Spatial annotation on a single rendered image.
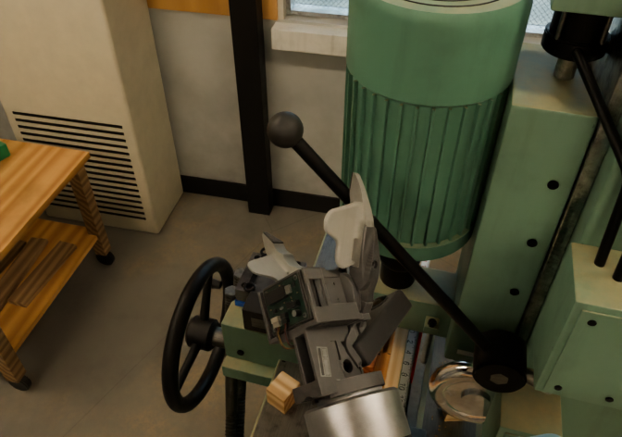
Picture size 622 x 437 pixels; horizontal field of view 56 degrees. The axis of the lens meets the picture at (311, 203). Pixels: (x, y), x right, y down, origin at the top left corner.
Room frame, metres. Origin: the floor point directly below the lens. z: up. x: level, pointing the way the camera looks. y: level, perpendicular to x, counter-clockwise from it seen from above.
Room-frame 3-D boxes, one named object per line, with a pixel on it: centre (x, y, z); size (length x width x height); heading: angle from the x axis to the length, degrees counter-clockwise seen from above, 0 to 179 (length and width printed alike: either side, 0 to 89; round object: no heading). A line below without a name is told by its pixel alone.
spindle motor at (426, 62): (0.56, -0.13, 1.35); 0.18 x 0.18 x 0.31
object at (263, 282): (0.61, 0.06, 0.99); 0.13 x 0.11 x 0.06; 164
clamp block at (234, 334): (0.61, 0.06, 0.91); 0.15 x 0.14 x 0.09; 164
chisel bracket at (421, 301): (0.55, -0.14, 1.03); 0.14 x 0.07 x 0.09; 74
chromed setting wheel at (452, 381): (0.41, -0.22, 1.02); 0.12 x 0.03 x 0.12; 74
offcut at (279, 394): (0.47, 0.04, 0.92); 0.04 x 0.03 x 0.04; 143
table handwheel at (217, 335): (0.63, 0.13, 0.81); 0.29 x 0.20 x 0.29; 164
